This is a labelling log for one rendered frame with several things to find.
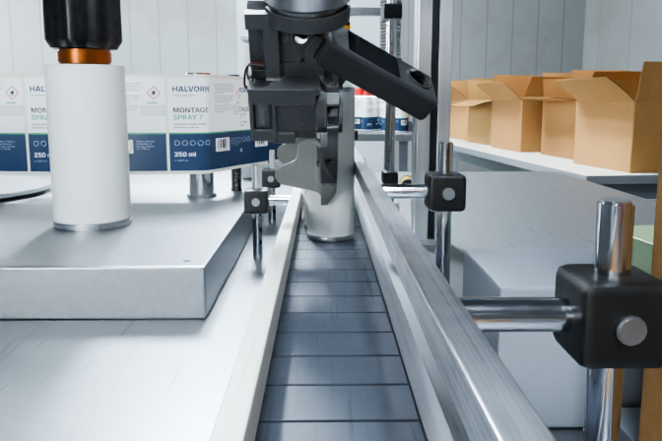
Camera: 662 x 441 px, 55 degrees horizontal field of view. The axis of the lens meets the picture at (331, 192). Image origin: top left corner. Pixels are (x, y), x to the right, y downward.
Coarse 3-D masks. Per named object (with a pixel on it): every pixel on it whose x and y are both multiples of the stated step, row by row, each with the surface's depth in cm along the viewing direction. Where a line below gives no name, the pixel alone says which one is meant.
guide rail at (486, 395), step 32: (384, 192) 46; (384, 224) 36; (416, 256) 27; (416, 288) 24; (448, 288) 23; (448, 320) 19; (448, 352) 18; (480, 352) 17; (448, 384) 18; (480, 384) 15; (512, 384) 15; (480, 416) 14; (512, 416) 14
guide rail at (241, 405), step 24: (288, 216) 63; (288, 240) 52; (288, 264) 49; (264, 288) 39; (264, 312) 34; (264, 336) 31; (240, 360) 28; (264, 360) 29; (240, 384) 26; (264, 384) 29; (240, 408) 24; (216, 432) 22; (240, 432) 22
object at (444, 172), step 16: (448, 144) 51; (448, 160) 51; (432, 176) 50; (448, 176) 50; (464, 176) 50; (400, 192) 51; (416, 192) 51; (432, 192) 50; (448, 192) 50; (464, 192) 50; (432, 208) 51; (448, 208) 51; (464, 208) 51; (448, 224) 52; (448, 240) 52; (448, 256) 52; (448, 272) 52
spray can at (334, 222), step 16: (352, 96) 66; (352, 112) 66; (352, 128) 67; (352, 144) 67; (352, 160) 67; (352, 176) 67; (336, 192) 66; (352, 192) 68; (320, 208) 67; (336, 208) 67; (352, 208) 68; (320, 224) 67; (336, 224) 67; (352, 224) 68; (320, 240) 67; (336, 240) 67
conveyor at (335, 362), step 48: (288, 288) 51; (336, 288) 51; (288, 336) 41; (336, 336) 41; (384, 336) 41; (288, 384) 34; (336, 384) 34; (384, 384) 34; (288, 432) 29; (336, 432) 29; (384, 432) 29
